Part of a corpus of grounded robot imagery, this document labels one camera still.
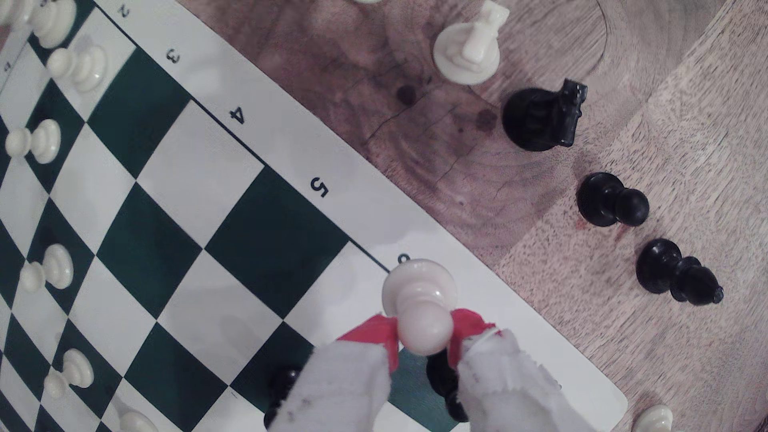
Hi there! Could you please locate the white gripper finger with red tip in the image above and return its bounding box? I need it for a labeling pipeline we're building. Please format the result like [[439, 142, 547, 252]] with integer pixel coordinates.
[[446, 308, 596, 432], [266, 314, 400, 432]]

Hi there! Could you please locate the white chess pawn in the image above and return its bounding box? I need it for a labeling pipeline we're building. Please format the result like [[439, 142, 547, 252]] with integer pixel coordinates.
[[5, 118, 62, 165], [19, 243, 75, 294], [382, 258, 458, 356], [43, 348, 96, 400], [46, 43, 109, 94]]

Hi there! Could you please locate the black chess pawn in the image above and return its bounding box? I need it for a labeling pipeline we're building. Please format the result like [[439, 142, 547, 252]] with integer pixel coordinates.
[[264, 366, 302, 430], [425, 350, 470, 424], [576, 172, 651, 228]]

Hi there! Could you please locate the white chess bishop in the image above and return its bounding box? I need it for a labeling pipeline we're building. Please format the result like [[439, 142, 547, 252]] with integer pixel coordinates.
[[631, 405, 676, 432]]

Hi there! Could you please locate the black chess bishop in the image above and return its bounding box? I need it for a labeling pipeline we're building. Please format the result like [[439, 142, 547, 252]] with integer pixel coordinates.
[[635, 238, 726, 307]]

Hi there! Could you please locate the white chess knight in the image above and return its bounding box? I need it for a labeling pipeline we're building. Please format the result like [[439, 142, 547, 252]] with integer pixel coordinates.
[[432, 0, 511, 86], [117, 408, 160, 432]]

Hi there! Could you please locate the green and white chess mat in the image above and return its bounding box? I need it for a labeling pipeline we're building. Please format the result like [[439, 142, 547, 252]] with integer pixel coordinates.
[[0, 0, 628, 432]]

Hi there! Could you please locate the black chess knight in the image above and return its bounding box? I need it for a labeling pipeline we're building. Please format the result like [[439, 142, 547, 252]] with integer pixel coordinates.
[[502, 78, 589, 152]]

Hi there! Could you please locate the white chess king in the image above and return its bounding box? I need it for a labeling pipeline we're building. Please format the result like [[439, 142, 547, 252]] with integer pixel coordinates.
[[0, 0, 78, 50]]

